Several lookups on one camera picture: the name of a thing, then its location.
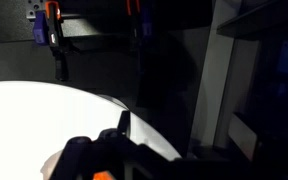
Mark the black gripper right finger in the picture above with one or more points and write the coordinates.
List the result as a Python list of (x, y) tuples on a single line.
[(210, 170)]

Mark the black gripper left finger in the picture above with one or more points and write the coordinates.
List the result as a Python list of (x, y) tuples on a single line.
[(84, 156)]

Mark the orange and black bar clamp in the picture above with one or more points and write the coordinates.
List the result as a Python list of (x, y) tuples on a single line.
[(55, 36), (133, 20)]

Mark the purple clamp block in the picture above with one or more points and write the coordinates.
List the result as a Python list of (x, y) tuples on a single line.
[(146, 21), (39, 30)]

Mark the grey metal mounting bracket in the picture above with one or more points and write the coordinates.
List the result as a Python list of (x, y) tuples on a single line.
[(34, 8)]

